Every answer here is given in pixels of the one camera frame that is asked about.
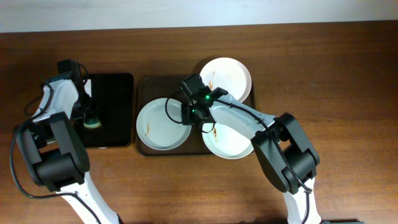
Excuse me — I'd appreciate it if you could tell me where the brown serving tray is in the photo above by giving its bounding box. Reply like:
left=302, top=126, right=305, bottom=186
left=135, top=74, right=256, bottom=157

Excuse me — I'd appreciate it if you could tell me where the black rectangular sponge tray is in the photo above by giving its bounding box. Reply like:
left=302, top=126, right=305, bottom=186
left=75, top=73, right=134, bottom=148

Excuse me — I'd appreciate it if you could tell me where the white plate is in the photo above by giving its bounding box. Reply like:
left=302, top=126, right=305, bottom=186
left=200, top=57, right=252, bottom=102
left=136, top=98, right=192, bottom=151
left=202, top=123, right=254, bottom=159

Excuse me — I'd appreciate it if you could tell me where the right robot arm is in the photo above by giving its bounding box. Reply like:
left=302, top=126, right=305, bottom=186
left=182, top=88, right=322, bottom=223

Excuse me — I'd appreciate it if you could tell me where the green yellow sponge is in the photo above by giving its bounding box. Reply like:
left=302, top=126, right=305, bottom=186
left=83, top=118, right=102, bottom=129

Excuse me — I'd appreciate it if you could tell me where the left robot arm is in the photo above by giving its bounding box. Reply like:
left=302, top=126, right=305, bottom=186
left=10, top=72, right=122, bottom=223

